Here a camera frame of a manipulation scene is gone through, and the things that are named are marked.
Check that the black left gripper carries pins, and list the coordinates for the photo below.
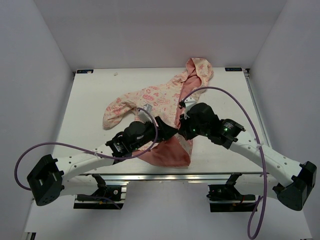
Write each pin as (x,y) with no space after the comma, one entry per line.
(164,132)

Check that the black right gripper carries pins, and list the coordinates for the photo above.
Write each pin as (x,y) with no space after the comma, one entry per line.
(184,119)

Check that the pink cream printed hooded jacket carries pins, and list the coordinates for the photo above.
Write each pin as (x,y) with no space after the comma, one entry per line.
(164,100)

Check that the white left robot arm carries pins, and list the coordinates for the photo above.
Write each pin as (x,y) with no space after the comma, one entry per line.
(55,177)

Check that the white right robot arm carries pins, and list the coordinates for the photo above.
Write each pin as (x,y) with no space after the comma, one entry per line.
(294,180)

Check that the blue label sticker right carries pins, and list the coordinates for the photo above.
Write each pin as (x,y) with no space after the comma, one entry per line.
(233,69)

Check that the blue label sticker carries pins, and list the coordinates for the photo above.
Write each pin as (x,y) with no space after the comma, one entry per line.
(84,71)
(233,69)

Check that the blue label sticker left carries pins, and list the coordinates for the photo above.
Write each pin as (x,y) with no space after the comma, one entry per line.
(84,71)

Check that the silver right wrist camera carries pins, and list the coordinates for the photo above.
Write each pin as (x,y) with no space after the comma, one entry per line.
(187,104)

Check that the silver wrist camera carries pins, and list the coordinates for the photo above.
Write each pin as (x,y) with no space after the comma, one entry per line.
(144,114)
(187,104)

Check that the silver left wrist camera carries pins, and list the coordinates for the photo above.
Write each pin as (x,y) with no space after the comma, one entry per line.
(144,114)

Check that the aluminium right table rail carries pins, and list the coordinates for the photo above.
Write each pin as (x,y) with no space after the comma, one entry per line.
(254,98)

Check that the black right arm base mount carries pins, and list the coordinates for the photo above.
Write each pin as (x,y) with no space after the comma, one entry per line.
(225,198)

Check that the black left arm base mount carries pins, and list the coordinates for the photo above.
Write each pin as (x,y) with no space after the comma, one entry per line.
(93,192)

